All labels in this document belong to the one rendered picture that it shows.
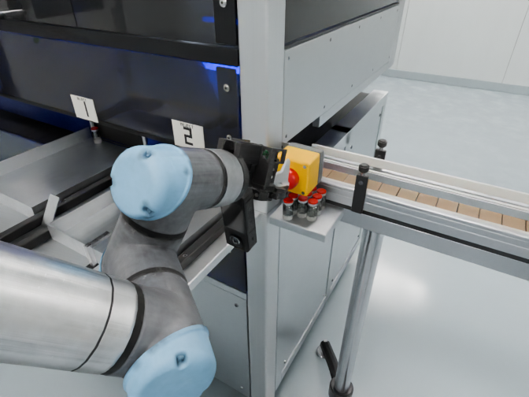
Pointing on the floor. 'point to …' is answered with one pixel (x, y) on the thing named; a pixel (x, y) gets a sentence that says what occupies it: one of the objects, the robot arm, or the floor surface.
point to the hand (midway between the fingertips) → (280, 185)
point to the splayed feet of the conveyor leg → (332, 368)
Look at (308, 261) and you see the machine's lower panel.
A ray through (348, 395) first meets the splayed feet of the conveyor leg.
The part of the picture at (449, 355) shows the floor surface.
